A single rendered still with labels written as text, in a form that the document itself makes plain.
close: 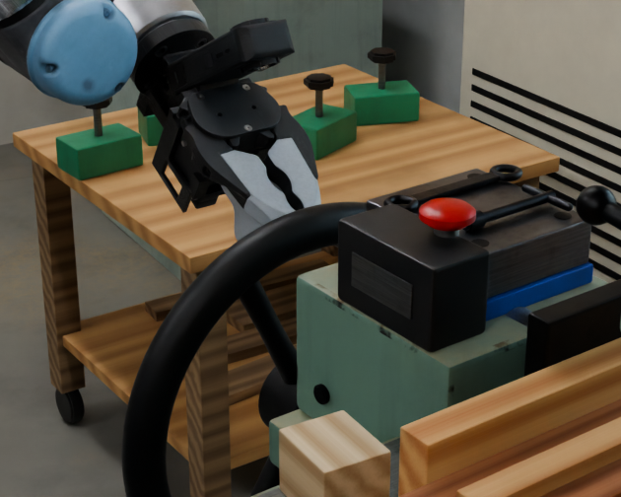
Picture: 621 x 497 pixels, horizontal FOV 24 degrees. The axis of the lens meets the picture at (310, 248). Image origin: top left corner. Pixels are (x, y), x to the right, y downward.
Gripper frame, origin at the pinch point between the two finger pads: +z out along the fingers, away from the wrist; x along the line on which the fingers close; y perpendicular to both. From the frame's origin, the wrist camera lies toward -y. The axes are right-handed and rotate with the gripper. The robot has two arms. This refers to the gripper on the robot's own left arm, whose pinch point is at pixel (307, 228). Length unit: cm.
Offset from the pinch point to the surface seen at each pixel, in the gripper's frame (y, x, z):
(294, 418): -4.2, 11.9, 15.0
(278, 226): -7.0, 7.1, 3.6
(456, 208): -22.0, 7.9, 14.8
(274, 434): -3.5, 13.3, 15.3
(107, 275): 163, -73, -102
